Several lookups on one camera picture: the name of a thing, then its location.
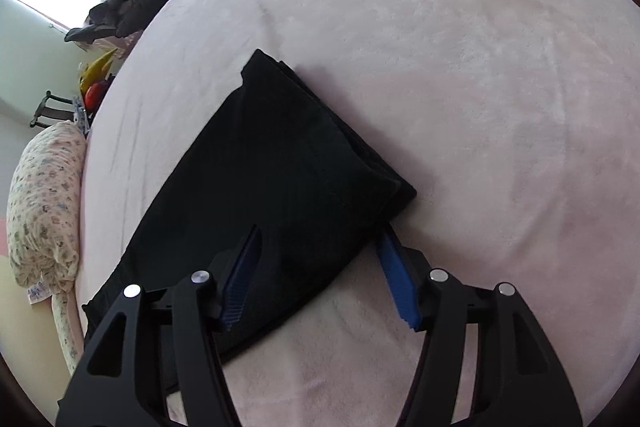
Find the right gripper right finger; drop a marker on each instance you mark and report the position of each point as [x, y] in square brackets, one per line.
[519, 379]

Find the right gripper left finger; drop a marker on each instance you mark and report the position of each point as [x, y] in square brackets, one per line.
[119, 379]

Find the black pants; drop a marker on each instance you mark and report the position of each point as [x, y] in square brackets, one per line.
[276, 159]

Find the floral pillow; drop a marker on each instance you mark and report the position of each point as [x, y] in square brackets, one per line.
[42, 227]

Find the black chair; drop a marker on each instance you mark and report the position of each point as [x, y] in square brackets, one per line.
[52, 107]

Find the pink bed sheet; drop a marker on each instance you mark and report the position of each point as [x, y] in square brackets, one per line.
[517, 121]

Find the yellow red toy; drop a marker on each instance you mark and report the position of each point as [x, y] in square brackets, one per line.
[94, 73]

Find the dark clothes pile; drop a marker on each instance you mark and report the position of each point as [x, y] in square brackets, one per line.
[115, 19]

